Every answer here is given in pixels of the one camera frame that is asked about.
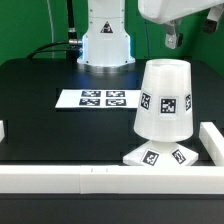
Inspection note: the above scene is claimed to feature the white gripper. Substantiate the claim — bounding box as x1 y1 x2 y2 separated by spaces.
138 0 224 49

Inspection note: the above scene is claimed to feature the white lamp shade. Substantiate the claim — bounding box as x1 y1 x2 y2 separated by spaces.
134 59 193 142

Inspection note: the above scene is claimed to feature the white lamp base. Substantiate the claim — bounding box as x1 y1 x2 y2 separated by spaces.
123 141 198 167

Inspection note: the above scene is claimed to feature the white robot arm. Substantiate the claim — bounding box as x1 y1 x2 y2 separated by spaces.
77 0 224 73

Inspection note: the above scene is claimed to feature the white right fence bar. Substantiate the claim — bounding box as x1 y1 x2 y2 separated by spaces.
199 122 224 167

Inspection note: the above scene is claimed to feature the white fence bar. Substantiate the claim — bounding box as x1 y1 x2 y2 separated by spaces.
0 120 5 143
199 122 224 167
0 165 224 194

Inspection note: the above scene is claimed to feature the white marker sheet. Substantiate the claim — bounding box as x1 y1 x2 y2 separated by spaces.
55 89 140 109

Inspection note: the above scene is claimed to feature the white left fence bar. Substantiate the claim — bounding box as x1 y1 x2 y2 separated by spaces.
0 120 5 143

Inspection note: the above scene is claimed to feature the white front fence bar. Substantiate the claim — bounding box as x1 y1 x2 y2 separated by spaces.
0 165 224 194

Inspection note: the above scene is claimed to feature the black cable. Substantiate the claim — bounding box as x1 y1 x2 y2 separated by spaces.
25 0 84 60

